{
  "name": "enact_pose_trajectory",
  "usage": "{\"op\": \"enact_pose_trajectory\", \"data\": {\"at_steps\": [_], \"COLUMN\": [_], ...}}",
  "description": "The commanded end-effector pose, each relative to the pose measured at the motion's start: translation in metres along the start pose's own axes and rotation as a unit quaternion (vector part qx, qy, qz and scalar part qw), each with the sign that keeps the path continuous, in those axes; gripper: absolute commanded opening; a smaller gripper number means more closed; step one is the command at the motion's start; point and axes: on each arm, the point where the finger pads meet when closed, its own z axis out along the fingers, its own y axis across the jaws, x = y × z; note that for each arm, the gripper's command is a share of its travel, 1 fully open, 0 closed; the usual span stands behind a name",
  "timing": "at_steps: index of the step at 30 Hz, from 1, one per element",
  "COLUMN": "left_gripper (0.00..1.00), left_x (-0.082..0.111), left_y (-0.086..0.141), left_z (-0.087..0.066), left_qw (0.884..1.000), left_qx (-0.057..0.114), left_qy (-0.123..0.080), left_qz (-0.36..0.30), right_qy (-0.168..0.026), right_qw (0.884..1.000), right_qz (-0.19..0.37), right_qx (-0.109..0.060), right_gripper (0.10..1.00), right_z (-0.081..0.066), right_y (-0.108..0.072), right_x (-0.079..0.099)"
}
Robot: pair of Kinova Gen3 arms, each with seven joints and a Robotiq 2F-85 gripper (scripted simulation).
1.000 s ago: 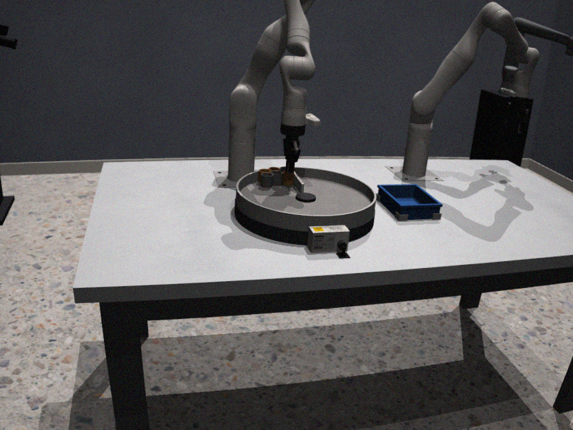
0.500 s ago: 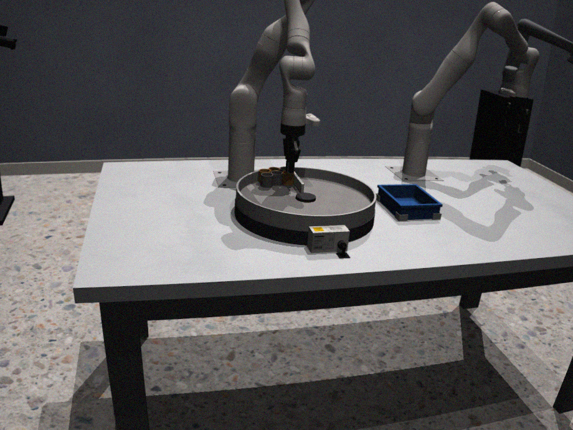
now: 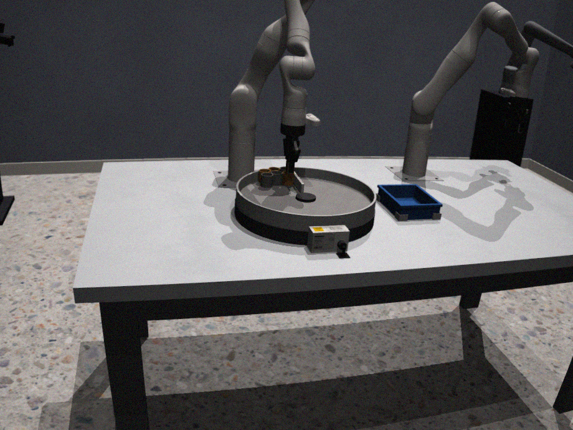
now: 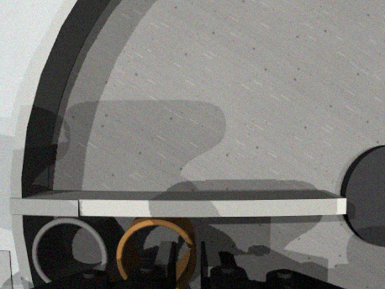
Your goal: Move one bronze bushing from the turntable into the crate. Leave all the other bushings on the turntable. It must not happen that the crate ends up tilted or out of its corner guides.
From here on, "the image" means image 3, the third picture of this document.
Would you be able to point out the blue open box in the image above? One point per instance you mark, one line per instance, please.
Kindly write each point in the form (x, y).
(408, 199)

